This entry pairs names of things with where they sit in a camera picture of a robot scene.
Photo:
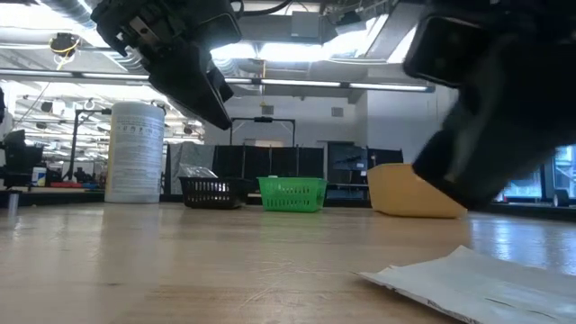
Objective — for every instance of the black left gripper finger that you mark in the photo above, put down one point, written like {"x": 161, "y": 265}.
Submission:
{"x": 222, "y": 85}
{"x": 189, "y": 81}

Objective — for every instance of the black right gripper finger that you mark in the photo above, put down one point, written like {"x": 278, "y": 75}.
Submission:
{"x": 495, "y": 148}

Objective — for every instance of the orange plastic bin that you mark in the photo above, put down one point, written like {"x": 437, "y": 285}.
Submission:
{"x": 405, "y": 193}

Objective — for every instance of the grey draped cloth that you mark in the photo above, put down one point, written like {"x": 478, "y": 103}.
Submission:
{"x": 191, "y": 155}

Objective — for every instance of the black partition screens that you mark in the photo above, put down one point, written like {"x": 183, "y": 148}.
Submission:
{"x": 270, "y": 159}

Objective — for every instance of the white wipes canister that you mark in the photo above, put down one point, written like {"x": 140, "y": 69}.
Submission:
{"x": 135, "y": 157}

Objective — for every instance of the grey ceiling box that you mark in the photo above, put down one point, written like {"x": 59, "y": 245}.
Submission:
{"x": 306, "y": 24}

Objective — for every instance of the black plastic basket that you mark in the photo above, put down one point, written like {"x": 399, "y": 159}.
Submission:
{"x": 211, "y": 193}

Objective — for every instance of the green plastic basket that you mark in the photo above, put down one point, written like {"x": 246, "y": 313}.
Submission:
{"x": 292, "y": 193}

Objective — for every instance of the black pole stand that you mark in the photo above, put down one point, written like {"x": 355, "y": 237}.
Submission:
{"x": 74, "y": 144}

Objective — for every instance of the white square flat packet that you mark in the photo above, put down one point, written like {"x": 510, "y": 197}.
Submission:
{"x": 486, "y": 288}

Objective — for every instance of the black equipment cabinet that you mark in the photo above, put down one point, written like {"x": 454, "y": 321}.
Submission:
{"x": 346, "y": 166}

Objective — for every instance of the red flat object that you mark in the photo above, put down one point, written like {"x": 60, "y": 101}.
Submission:
{"x": 65, "y": 184}

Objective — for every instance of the black frame stand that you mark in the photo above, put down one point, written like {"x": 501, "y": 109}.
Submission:
{"x": 263, "y": 119}

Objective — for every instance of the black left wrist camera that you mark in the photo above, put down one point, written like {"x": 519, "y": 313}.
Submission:
{"x": 220, "y": 24}

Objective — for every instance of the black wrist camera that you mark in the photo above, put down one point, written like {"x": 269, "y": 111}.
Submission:
{"x": 445, "y": 49}
{"x": 220, "y": 24}

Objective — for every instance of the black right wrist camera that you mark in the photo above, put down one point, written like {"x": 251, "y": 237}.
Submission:
{"x": 445, "y": 49}

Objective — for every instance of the small grey metal post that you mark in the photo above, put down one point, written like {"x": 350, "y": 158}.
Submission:
{"x": 12, "y": 204}

